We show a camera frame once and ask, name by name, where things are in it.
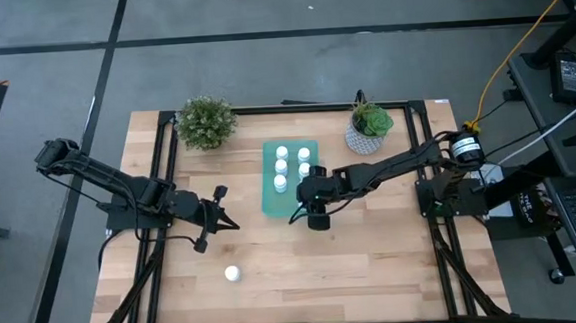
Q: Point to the black desk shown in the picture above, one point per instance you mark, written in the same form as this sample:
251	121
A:
529	91

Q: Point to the white plastic pill bottle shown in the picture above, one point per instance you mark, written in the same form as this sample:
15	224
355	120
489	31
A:
233	273
280	183
303	170
281	153
281	167
303	154

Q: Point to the succulent in white patterned pot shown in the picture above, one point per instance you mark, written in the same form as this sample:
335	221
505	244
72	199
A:
368	126

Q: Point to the bushy green potted plant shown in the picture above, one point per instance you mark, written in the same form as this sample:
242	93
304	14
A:
205	122

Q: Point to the teal translucent plastic basket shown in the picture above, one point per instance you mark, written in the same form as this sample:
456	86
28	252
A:
275	205

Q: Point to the black aluminium table frame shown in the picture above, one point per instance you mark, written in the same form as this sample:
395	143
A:
315	108

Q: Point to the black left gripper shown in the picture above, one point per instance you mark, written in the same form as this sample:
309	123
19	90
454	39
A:
210	214

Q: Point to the black power adapter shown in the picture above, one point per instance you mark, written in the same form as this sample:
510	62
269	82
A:
569	76

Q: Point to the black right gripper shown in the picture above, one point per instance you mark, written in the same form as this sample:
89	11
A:
317	190

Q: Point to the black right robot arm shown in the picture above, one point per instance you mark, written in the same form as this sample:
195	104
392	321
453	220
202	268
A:
393	165

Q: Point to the black caster wheel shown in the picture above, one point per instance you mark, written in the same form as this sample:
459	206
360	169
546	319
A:
556	276

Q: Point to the black bag with white print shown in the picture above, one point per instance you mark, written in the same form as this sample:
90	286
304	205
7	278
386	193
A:
527	206

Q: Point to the black diagonal stand leg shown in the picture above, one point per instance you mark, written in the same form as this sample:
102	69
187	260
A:
561	34

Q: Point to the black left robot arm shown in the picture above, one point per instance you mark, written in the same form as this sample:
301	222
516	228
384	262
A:
108	175

